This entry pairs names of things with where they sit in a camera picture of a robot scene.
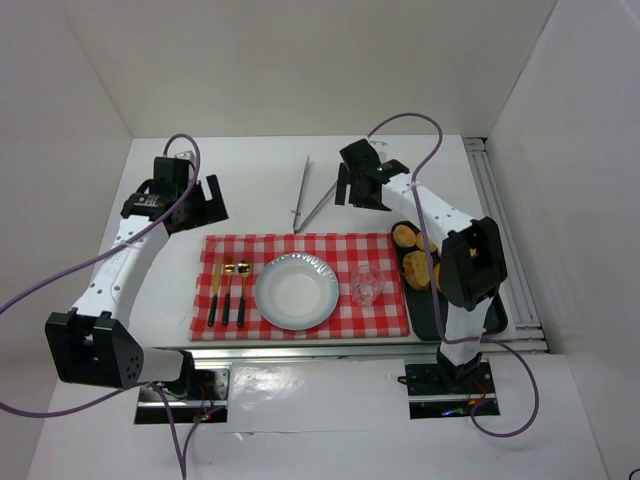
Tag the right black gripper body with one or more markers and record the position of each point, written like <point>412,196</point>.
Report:
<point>353,185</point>

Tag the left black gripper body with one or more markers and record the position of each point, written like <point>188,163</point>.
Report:
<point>201,205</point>

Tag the metal tongs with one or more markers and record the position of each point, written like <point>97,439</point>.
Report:
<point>304,212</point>

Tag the round bagel bread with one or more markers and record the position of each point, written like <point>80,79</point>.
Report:
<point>404,236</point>

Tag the sliced bread roll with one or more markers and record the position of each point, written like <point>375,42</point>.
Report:
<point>416,271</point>

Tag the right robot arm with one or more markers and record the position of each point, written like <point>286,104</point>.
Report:
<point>471,259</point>

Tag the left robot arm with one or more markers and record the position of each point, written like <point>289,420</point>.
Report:
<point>91,344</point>

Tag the small bread roll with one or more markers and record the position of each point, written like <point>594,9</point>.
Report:
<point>425,244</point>

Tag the clear plastic cup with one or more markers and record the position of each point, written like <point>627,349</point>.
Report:
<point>366,284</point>

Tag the red checkered cloth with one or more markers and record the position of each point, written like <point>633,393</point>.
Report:
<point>386,318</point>

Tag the white paper plate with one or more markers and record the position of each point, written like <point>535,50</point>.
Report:
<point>296,291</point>

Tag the orange glazed bagel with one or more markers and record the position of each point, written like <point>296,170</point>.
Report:
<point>437,276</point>

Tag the black baking tray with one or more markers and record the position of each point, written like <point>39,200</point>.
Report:
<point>421,311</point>

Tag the gold fork black handle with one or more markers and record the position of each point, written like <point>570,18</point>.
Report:
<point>229,270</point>

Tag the gold spoon black handle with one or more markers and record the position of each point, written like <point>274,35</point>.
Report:
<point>245,270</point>

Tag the gold knife black handle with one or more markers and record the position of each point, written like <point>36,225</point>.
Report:
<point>215,285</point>

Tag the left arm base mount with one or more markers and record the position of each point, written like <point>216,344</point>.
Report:
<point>206,401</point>

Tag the aluminium side rail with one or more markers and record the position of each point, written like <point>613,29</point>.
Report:
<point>525,331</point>

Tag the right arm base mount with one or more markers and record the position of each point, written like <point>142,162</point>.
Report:
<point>430,396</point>

